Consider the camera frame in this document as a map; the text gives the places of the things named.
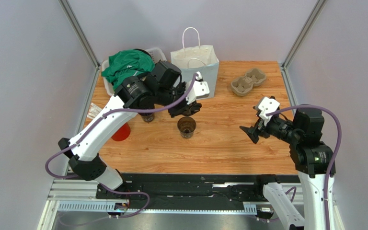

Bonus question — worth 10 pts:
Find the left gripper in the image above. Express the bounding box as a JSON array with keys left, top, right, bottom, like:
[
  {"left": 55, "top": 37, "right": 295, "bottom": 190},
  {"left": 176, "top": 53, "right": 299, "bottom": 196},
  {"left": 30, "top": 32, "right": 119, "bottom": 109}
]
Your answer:
[{"left": 156, "top": 82, "right": 197, "bottom": 118}]

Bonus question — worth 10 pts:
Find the single black coffee cup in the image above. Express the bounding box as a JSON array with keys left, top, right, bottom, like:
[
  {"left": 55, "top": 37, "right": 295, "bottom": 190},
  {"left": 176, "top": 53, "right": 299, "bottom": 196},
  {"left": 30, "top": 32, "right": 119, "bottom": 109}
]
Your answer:
[{"left": 177, "top": 116, "right": 196, "bottom": 138}]

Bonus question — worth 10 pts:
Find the black cup stack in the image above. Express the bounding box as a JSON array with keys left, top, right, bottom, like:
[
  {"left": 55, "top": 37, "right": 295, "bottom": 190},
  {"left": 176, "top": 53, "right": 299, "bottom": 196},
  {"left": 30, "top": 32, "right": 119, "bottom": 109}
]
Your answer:
[{"left": 139, "top": 113, "right": 155, "bottom": 123}]

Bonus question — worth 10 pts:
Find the white paper bag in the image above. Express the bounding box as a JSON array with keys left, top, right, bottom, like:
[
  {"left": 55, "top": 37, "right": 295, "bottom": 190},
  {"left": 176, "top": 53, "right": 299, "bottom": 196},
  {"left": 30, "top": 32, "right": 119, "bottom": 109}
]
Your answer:
[{"left": 170, "top": 27, "right": 219, "bottom": 99}]

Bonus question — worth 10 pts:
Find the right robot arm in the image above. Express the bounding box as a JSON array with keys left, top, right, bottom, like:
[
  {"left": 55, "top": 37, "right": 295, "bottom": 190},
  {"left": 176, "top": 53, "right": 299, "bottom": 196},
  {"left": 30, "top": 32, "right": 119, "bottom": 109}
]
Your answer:
[{"left": 240, "top": 104, "right": 336, "bottom": 230}]

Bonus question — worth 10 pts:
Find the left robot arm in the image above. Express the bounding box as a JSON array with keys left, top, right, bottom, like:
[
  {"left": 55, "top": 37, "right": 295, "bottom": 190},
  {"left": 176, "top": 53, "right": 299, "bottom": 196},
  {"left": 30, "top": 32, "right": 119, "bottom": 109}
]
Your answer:
[{"left": 58, "top": 60, "right": 210, "bottom": 190}]

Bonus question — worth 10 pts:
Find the red cup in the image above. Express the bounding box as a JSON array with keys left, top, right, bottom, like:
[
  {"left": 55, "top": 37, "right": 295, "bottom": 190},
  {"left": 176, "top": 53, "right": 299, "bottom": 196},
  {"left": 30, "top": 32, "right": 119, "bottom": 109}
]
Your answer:
[{"left": 111, "top": 123, "right": 131, "bottom": 141}]

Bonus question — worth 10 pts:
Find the green cloth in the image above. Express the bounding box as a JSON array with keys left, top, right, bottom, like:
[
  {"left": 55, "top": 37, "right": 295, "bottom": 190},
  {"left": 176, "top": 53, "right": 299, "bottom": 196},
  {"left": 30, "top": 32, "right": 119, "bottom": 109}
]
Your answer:
[{"left": 102, "top": 49, "right": 155, "bottom": 91}]

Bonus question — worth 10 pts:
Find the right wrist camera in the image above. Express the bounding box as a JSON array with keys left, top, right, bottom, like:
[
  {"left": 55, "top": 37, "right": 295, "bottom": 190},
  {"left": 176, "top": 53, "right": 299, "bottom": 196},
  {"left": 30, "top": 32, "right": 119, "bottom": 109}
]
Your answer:
[{"left": 255, "top": 96, "right": 280, "bottom": 126}]

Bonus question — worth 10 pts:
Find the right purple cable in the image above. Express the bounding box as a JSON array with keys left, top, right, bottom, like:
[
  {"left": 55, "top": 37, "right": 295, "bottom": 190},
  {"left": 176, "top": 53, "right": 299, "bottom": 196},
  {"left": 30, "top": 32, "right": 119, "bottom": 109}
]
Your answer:
[{"left": 265, "top": 104, "right": 343, "bottom": 230}]

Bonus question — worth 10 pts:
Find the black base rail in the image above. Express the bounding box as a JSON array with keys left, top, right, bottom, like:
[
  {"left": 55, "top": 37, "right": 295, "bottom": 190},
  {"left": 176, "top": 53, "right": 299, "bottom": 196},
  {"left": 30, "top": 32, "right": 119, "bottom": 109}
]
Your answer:
[{"left": 96, "top": 173, "right": 280, "bottom": 211}]

